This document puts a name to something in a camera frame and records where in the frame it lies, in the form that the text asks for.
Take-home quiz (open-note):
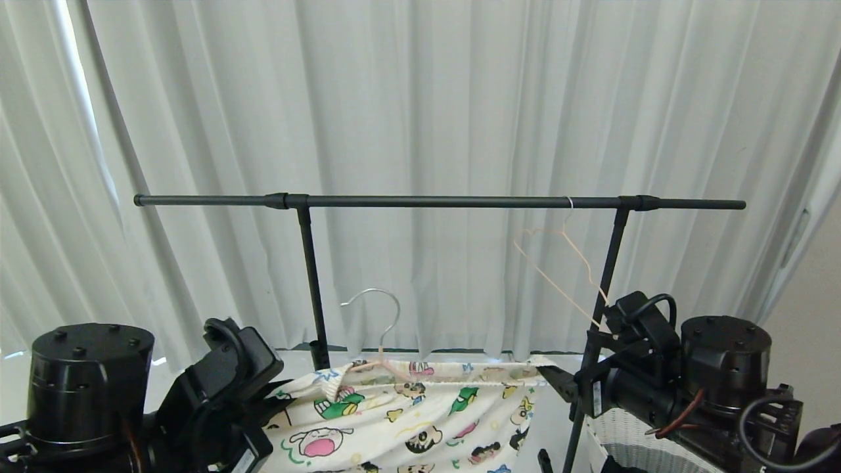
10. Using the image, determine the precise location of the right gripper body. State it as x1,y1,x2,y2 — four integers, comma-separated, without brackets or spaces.
576,365,685,429

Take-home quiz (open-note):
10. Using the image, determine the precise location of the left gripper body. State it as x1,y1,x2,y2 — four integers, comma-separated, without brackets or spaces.
141,380,294,473

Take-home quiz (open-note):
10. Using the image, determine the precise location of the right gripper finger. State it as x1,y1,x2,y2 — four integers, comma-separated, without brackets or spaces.
537,365,580,403

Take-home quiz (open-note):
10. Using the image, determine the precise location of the cream printed garment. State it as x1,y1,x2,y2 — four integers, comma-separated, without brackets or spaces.
263,355,559,473

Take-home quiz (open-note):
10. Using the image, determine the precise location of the pink clothes hanger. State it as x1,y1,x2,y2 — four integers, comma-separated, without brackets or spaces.
340,288,461,384
512,197,620,332

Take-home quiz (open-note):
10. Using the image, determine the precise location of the white laundry basket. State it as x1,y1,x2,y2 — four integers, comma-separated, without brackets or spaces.
585,407,723,473

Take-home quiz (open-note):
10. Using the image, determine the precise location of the black clothes rack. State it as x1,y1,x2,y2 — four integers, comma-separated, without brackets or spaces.
133,194,746,473

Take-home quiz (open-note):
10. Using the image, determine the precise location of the white curtain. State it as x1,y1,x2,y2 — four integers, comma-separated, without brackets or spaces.
0,0,841,375

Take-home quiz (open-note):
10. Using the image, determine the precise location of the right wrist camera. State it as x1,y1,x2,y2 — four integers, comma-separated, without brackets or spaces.
603,291,682,370

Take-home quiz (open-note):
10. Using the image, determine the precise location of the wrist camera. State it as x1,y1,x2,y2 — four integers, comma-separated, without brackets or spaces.
158,317,285,428
603,291,682,370

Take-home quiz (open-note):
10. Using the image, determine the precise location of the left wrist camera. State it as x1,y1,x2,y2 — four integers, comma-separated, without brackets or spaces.
158,317,285,428

